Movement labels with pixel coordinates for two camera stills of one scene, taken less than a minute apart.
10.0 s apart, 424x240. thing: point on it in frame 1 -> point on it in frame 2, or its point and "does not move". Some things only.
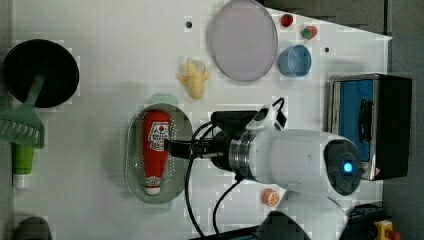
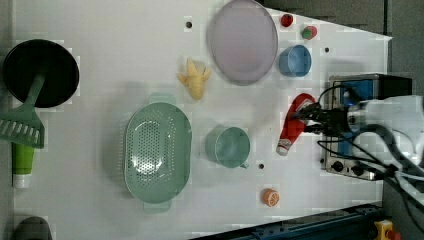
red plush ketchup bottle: (155, 132) -> (294, 124)
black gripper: (215, 149) -> (334, 122)
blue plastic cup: (295, 60) does not move
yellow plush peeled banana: (195, 80) does not move
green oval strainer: (174, 173) does not move
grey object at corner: (33, 228) does not move
